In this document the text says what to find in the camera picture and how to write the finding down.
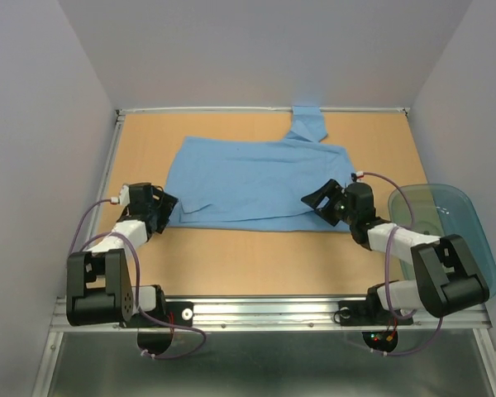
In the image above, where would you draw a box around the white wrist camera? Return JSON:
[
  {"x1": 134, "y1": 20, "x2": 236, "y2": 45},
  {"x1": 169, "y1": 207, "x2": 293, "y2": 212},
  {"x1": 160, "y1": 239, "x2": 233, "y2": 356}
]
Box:
[
  {"x1": 110, "y1": 184, "x2": 130, "y2": 207},
  {"x1": 351, "y1": 171, "x2": 365, "y2": 182}
]

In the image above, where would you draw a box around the blue long sleeve shirt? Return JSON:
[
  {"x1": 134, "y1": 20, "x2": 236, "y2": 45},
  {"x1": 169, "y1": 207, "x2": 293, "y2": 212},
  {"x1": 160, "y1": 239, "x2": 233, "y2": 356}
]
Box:
[{"x1": 164, "y1": 107, "x2": 355, "y2": 232}]

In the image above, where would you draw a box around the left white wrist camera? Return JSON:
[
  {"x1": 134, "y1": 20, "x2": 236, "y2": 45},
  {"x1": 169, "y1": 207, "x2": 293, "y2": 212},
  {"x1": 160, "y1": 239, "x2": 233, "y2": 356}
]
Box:
[{"x1": 110, "y1": 184, "x2": 130, "y2": 207}]

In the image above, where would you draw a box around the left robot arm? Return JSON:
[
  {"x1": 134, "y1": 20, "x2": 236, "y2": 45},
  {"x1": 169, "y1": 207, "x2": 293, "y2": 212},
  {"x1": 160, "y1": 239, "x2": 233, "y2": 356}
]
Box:
[{"x1": 66, "y1": 183, "x2": 179, "y2": 327}]

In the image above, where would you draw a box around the aluminium mounting rail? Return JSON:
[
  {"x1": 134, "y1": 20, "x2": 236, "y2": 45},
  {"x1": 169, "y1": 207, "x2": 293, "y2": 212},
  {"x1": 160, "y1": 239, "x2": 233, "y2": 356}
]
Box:
[{"x1": 33, "y1": 297, "x2": 494, "y2": 396}]

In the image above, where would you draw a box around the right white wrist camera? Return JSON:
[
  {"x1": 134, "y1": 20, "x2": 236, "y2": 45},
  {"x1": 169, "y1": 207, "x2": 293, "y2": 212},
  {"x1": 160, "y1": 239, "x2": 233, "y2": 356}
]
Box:
[{"x1": 351, "y1": 171, "x2": 365, "y2": 182}]

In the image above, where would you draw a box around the translucent teal plastic bin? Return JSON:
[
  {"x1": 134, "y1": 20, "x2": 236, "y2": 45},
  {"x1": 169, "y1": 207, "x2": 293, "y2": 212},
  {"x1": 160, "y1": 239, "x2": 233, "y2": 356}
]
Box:
[{"x1": 388, "y1": 184, "x2": 496, "y2": 297}]

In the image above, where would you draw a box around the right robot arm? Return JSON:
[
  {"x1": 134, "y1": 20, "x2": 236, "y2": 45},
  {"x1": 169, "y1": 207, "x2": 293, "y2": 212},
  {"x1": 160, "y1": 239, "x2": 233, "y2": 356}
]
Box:
[{"x1": 301, "y1": 179, "x2": 490, "y2": 323}]

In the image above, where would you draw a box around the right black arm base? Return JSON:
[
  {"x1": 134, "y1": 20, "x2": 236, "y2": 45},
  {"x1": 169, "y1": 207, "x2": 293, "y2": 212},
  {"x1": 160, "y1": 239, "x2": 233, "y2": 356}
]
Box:
[{"x1": 332, "y1": 299, "x2": 413, "y2": 353}]

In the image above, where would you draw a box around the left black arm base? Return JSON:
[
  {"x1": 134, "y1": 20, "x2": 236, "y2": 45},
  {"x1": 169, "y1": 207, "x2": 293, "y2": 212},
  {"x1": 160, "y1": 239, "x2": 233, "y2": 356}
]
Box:
[{"x1": 118, "y1": 301, "x2": 193, "y2": 356}]

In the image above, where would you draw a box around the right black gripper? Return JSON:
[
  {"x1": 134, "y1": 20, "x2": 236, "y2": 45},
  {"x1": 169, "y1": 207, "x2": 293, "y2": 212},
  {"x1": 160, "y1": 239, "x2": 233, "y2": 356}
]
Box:
[{"x1": 299, "y1": 178, "x2": 356, "y2": 226}]

